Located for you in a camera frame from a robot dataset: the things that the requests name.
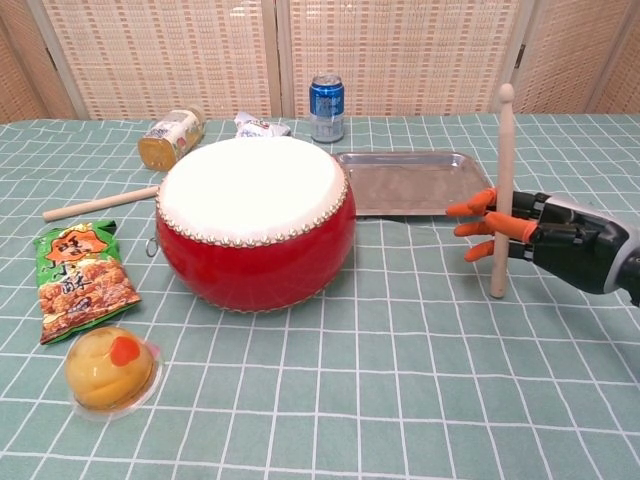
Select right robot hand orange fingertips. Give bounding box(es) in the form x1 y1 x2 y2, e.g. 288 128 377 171
446 187 634 296

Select wooden drumstick with rounded tip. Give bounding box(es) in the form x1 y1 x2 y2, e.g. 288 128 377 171
489 83 516 300

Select stainless steel tray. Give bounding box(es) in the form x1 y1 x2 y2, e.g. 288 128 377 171
332 150 501 218

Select red drum with white skin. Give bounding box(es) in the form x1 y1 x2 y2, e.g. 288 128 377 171
145 137 358 314

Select plain wooden drumstick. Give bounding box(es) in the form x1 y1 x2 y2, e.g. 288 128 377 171
42 186 160 223

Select green checked tablecloth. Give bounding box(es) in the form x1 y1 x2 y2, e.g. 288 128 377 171
0 113 640 480

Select blue drink can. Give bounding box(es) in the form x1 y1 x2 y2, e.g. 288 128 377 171
308 73 346 144

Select white crumpled snack wrapper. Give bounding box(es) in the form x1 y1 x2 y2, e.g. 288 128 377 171
234 111 292 140

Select woven folding screen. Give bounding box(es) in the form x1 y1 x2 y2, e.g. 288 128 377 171
0 0 640 121

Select yellow drink bottle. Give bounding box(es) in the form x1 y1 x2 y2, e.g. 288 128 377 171
137 105 208 173

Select yellow fruit jelly cup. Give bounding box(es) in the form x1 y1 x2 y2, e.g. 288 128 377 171
64 325 166 420

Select green snack bag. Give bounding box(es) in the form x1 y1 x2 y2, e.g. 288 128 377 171
33 219 143 346

